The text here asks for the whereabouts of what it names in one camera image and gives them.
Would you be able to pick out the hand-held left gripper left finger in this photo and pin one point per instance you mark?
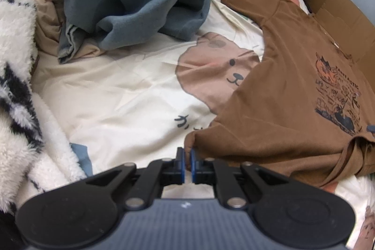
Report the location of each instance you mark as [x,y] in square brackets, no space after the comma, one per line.
[182,163]

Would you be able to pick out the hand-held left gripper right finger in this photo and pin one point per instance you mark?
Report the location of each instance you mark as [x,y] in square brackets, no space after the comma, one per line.
[192,165]

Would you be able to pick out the brown printed t-shirt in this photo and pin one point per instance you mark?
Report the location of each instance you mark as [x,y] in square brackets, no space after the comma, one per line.
[293,77]

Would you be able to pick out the cream cartoon bear bedsheet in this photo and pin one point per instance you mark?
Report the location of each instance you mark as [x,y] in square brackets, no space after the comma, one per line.
[117,92]

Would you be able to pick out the beige garment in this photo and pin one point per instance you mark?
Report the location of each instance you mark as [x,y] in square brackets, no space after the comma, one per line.
[47,27]

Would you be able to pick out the white black fluffy blanket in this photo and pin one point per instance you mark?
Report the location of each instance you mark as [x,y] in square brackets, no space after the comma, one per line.
[17,33]

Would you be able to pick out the flattened brown cardboard sheet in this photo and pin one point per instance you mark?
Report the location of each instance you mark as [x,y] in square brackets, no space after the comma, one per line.
[345,18]

